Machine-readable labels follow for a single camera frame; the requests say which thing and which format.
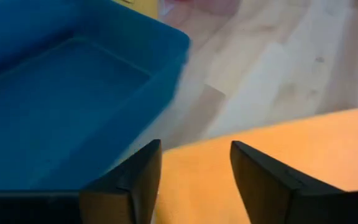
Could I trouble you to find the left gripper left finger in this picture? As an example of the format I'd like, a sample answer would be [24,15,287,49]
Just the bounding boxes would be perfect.
[79,139,163,224]

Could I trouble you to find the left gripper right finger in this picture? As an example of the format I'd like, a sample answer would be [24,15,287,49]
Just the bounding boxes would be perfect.
[230,140,344,224]

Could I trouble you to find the orange microfibre cloth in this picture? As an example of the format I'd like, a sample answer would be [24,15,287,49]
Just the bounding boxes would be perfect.
[152,105,358,224]

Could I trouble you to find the purple squeeze bottle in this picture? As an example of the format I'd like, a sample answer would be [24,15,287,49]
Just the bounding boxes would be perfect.
[178,0,241,16]

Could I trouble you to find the blue plastic bin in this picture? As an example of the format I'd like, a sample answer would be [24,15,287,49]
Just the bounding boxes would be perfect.
[0,0,192,191]

